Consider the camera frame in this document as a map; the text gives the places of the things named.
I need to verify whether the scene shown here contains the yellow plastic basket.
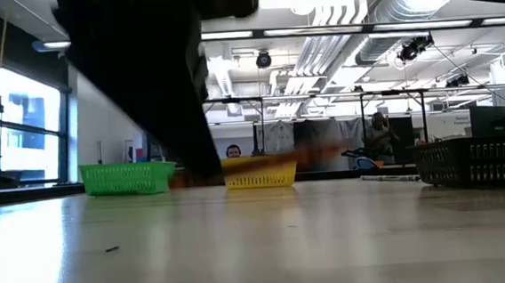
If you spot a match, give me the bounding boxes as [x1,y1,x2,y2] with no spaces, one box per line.
[220,152,303,191]

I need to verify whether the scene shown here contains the black aluminium table frame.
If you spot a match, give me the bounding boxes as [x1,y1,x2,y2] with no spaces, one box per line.
[0,158,420,207]

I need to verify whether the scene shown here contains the black monitor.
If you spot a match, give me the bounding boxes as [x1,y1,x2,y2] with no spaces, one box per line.
[469,102,505,141]

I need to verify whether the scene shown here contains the person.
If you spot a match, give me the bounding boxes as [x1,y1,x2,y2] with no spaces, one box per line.
[361,109,403,166]
[223,142,244,160]

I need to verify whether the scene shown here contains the black ceiling camera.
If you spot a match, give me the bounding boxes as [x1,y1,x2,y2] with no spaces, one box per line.
[396,33,437,63]
[445,74,471,89]
[254,48,274,71]

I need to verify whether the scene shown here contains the white ceiling pipes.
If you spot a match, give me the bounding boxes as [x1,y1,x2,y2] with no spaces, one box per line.
[263,0,376,119]

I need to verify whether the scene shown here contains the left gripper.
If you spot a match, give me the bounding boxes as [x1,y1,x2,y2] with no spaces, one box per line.
[54,0,274,189]

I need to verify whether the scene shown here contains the black curtain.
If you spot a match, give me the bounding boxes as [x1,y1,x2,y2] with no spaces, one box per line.
[293,117,349,174]

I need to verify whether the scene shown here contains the orange crayon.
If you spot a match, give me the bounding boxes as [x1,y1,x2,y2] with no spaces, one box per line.
[166,137,357,190]

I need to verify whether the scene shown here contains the black camera gantry frame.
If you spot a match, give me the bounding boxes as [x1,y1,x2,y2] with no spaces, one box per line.
[357,86,431,149]
[204,94,269,160]

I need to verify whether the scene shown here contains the white crayon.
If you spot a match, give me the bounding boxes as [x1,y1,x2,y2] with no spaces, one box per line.
[360,171,422,186]

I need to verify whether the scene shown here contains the overhead light bar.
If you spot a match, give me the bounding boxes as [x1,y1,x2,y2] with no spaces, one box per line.
[30,6,505,60]

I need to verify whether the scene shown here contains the black plastic basket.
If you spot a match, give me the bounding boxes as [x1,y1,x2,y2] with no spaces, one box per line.
[410,134,505,192]

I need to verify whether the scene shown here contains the green plastic basket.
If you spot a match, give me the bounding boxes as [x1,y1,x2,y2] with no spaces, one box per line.
[76,158,180,201]

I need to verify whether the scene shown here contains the black panel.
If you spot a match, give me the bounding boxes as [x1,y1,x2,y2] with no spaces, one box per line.
[384,115,417,165]

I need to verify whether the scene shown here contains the large window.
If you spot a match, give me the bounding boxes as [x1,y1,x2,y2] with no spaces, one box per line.
[0,60,75,190]

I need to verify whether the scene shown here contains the white patterned curtain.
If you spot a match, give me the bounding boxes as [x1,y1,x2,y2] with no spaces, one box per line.
[263,119,297,157]

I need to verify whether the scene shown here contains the grey curtain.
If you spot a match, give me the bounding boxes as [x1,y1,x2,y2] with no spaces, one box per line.
[340,116,390,152]

